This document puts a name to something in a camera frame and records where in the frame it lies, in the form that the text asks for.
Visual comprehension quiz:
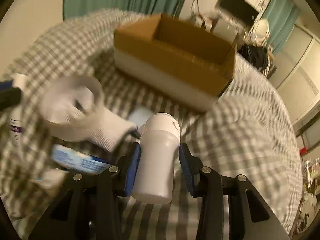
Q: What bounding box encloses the white cream tube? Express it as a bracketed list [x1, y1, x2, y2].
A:
[9, 73, 28, 152]

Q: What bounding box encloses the white knitted sock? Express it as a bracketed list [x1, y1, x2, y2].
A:
[39, 86, 141, 153]

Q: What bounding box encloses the blue tissue pack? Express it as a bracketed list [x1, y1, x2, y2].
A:
[52, 144, 112, 175]

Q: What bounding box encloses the white paper tape roll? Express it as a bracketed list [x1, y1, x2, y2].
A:
[39, 75, 104, 142]

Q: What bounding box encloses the checkered bed quilt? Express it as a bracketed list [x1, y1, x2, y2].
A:
[1, 9, 302, 239]

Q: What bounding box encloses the light blue earbuds case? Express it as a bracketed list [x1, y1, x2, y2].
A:
[128, 106, 155, 128]

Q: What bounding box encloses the brown cardboard box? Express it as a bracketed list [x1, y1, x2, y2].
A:
[114, 14, 237, 113]

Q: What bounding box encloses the black clothes pile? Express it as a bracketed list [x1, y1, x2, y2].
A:
[238, 44, 268, 73]

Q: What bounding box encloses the white sliding wardrobe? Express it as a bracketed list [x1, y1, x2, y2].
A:
[270, 25, 319, 125]

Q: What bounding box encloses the white vanity mirror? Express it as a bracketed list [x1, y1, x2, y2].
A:
[252, 18, 270, 44]

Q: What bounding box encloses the green curtain by wardrobe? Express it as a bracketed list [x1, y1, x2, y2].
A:
[261, 0, 299, 56]

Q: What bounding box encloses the black wall television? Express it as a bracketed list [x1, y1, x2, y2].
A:
[220, 0, 259, 27]

